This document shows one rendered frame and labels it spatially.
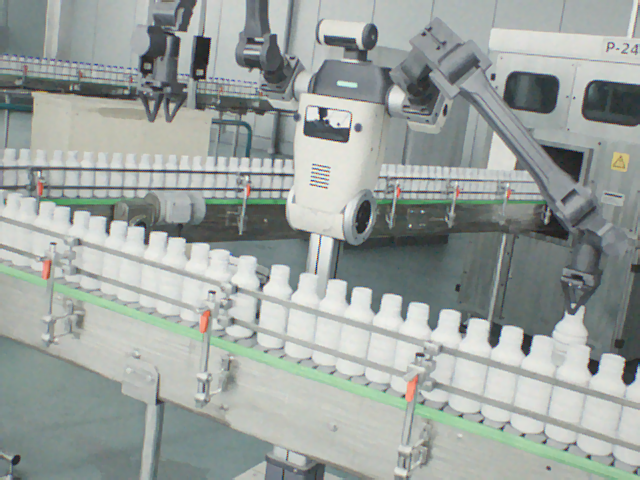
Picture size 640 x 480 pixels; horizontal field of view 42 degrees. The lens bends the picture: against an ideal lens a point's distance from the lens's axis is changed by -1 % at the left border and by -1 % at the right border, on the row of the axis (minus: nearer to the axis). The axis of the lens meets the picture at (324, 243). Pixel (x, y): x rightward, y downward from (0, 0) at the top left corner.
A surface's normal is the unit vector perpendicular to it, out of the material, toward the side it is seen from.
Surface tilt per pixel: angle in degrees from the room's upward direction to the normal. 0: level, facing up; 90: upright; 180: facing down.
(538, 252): 90
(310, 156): 90
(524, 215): 90
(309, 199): 90
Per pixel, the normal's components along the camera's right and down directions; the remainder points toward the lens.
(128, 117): 0.66, 0.23
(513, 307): -0.74, 0.04
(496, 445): -0.50, 0.11
